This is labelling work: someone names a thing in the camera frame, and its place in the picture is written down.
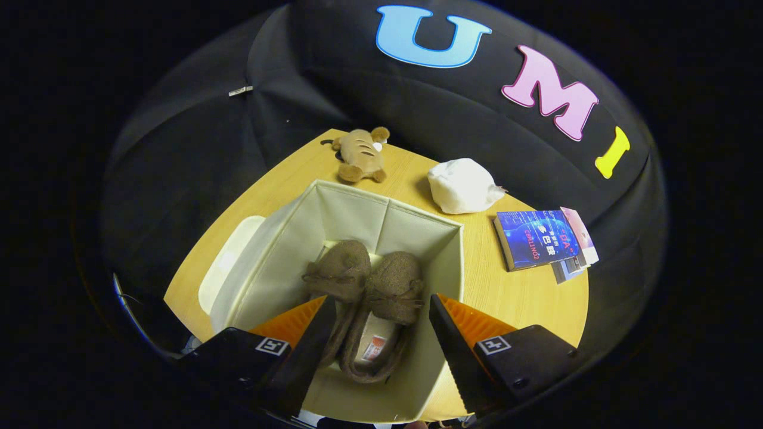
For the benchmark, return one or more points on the blue cover book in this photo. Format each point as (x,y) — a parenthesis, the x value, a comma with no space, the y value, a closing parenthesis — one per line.
(533,238)

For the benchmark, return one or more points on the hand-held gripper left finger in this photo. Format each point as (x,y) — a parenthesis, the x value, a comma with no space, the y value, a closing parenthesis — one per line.
(301,363)

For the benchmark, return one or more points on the brown striped plush toy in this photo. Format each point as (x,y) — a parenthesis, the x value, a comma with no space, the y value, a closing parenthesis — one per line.
(360,155)

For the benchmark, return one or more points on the grey-blue thin book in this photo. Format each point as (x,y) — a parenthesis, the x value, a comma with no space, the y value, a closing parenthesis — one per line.
(566,271)

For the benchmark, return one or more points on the white plush toy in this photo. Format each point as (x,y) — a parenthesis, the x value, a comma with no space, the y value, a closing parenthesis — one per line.
(462,186)

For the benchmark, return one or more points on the beige fabric storage box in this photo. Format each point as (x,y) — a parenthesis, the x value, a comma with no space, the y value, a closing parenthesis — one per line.
(351,214)

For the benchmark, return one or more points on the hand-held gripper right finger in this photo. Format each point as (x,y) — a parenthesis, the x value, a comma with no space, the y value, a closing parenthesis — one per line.
(456,357)

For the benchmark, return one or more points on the silver metal clip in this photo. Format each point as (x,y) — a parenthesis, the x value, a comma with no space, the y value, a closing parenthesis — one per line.
(241,91)

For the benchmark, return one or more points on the pink cover book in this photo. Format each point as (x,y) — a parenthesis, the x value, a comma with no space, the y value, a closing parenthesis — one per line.
(581,235)

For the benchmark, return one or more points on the brown fuzzy slipper shoe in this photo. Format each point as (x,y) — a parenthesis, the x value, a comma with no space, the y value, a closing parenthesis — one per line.
(393,286)
(340,268)

